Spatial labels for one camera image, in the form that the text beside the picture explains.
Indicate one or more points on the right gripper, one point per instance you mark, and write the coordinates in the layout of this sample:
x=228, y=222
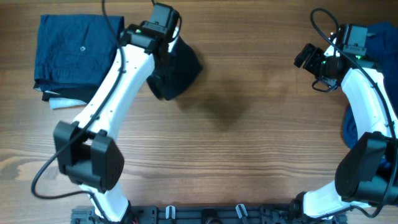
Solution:
x=309, y=66

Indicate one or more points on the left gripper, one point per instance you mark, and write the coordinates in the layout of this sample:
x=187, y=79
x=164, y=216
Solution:
x=161, y=71

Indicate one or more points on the black polo shirt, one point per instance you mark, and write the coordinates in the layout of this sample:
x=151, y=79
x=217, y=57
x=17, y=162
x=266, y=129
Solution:
x=172, y=79

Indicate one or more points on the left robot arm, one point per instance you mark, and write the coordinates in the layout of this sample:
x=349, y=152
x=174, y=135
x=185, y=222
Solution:
x=86, y=150

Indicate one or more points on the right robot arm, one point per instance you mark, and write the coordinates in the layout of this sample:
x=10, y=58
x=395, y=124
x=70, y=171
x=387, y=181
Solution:
x=366, y=178

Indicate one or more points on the blue polo shirt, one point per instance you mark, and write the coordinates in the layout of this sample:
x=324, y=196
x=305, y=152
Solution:
x=382, y=46

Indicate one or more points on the folded blue shorts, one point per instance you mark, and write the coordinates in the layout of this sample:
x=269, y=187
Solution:
x=73, y=51

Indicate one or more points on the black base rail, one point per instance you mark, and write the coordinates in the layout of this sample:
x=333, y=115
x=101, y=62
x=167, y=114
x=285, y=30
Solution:
x=265, y=214

